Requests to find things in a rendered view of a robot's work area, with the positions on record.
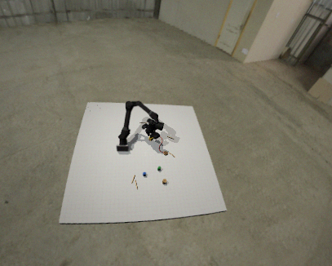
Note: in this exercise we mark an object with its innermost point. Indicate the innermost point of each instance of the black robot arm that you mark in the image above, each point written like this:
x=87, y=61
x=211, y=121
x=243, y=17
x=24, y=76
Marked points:
x=151, y=123

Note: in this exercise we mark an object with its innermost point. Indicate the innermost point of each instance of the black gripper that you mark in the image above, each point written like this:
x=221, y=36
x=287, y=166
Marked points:
x=149, y=130

